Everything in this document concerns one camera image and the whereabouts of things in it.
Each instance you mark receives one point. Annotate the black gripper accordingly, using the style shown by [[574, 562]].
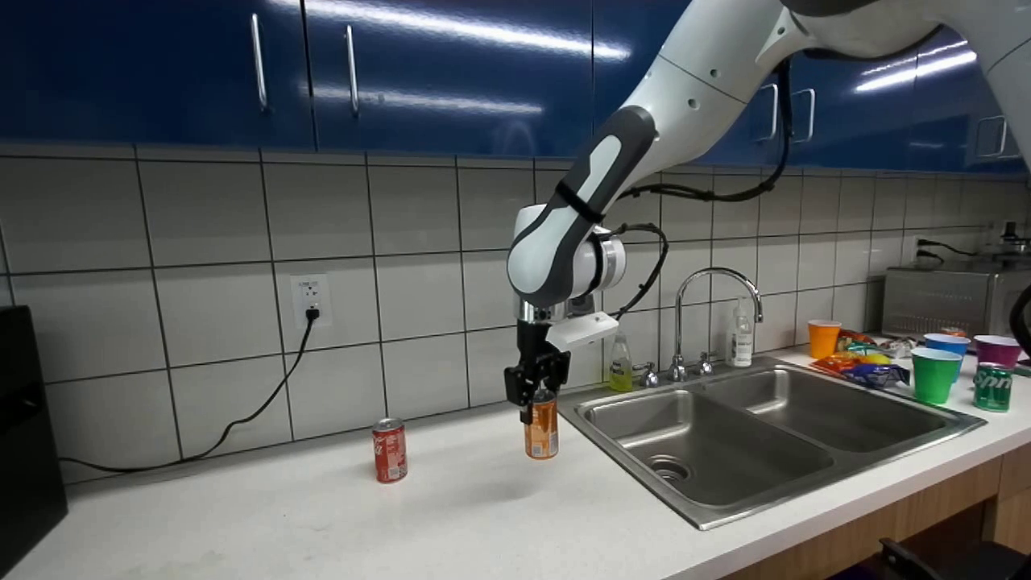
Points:
[[539, 368]]

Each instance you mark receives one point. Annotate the orange soda can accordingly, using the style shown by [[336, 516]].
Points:
[[543, 431]]

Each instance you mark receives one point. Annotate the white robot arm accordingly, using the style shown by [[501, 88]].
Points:
[[691, 94]]

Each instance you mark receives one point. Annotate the red soda can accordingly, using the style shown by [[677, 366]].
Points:
[[387, 448]]

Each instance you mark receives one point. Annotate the stainless steel double sink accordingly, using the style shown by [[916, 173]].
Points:
[[735, 441]]

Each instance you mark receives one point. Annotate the green soda can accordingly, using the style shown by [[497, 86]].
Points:
[[993, 387]]

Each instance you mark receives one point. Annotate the green dish soap bottle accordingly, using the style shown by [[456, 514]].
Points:
[[620, 375]]

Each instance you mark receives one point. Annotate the clear hand soap bottle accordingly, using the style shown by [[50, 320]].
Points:
[[743, 339]]

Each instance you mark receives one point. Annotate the orange plastic cup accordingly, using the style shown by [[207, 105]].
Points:
[[821, 335]]

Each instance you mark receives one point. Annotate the colourful snack bags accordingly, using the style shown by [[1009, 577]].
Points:
[[863, 362]]

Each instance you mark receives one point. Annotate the grey box appliance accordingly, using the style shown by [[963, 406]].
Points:
[[951, 297]]

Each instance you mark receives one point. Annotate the green plastic cup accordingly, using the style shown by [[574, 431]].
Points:
[[931, 375]]

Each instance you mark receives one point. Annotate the blue plastic bowl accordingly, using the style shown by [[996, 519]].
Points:
[[945, 344]]

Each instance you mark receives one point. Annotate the purple plastic bowl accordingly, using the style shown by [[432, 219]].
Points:
[[1004, 349]]

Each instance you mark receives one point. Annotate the blue upper cabinets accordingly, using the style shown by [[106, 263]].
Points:
[[486, 79]]

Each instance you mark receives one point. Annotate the black appliance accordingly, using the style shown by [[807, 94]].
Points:
[[31, 482]]

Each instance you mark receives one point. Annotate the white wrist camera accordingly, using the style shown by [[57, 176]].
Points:
[[582, 331]]

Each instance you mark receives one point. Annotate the white wall outlet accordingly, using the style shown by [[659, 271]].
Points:
[[309, 300]]

